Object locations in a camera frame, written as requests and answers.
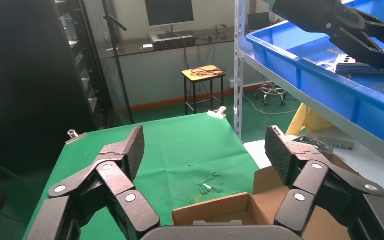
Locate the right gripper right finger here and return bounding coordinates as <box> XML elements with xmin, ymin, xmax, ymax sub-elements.
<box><xmin>264</xmin><ymin>125</ymin><xmax>384</xmax><ymax>234</ymax></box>

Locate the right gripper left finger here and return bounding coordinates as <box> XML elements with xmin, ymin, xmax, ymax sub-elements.
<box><xmin>27</xmin><ymin>125</ymin><xmax>161</xmax><ymax>240</ymax></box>

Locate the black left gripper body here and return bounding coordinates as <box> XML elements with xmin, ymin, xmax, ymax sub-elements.
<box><xmin>269</xmin><ymin>0</ymin><xmax>367</xmax><ymax>37</ymax></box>

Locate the metal IO shield plate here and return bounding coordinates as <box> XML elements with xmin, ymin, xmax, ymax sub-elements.
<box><xmin>336</xmin><ymin>54</ymin><xmax>370</xmax><ymax>66</ymax></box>

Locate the blue plastic tray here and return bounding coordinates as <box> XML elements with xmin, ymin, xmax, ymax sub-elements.
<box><xmin>245</xmin><ymin>0</ymin><xmax>384</xmax><ymax>144</ymax></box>

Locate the brown cardboard box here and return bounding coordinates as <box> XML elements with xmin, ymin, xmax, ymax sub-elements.
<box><xmin>172</xmin><ymin>152</ymin><xmax>384</xmax><ymax>240</ymax></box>

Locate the stack of metal plates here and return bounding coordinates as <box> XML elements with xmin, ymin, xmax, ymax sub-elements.
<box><xmin>335</xmin><ymin>61</ymin><xmax>384</xmax><ymax>77</ymax></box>

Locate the yellow plastic bag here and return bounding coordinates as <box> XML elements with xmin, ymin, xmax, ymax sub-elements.
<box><xmin>285</xmin><ymin>102</ymin><xmax>336</xmax><ymax>137</ymax></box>

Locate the white metal shelf rack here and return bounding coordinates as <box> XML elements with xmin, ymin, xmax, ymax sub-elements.
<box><xmin>233</xmin><ymin>0</ymin><xmax>384</xmax><ymax>208</ymax></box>

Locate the chrome swivel chair base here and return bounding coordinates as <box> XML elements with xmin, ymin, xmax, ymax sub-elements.
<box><xmin>254</xmin><ymin>82</ymin><xmax>288</xmax><ymax>107</ymax></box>

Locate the black stand pole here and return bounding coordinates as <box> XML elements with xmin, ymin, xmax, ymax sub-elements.
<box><xmin>100</xmin><ymin>0</ymin><xmax>135</xmax><ymax>125</ymax></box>

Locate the wooden top metal stool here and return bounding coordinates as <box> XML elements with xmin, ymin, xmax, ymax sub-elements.
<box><xmin>181</xmin><ymin>64</ymin><xmax>227</xmax><ymax>116</ymax></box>

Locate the black equipment cabinet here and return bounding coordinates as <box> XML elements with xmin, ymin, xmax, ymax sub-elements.
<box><xmin>0</xmin><ymin>0</ymin><xmax>114</xmax><ymax>174</ymax></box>

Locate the black rack device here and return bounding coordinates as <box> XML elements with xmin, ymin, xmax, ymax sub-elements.
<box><xmin>149</xmin><ymin>31</ymin><xmax>197</xmax><ymax>52</ymax></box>

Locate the dark glass desk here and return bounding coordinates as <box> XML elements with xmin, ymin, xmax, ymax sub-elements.
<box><xmin>113</xmin><ymin>28</ymin><xmax>236</xmax><ymax>58</ymax></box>

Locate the black computer monitor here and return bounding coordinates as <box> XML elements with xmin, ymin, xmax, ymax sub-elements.
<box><xmin>144</xmin><ymin>0</ymin><xmax>196</xmax><ymax>28</ymax></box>

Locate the flat grey metal frame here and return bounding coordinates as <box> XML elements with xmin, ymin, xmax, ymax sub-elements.
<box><xmin>292</xmin><ymin>136</ymin><xmax>335</xmax><ymax>155</ymax></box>

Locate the grey stamped metal bracket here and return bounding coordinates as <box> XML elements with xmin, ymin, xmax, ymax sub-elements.
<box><xmin>317</xmin><ymin>136</ymin><xmax>357</xmax><ymax>151</ymax></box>

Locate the white floor cable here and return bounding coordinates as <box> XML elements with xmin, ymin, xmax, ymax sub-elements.
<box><xmin>242</xmin><ymin>92</ymin><xmax>300</xmax><ymax>116</ymax></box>

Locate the coiled red cable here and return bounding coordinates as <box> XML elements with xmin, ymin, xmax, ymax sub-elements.
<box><xmin>189</xmin><ymin>65</ymin><xmax>226</xmax><ymax>78</ymax></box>

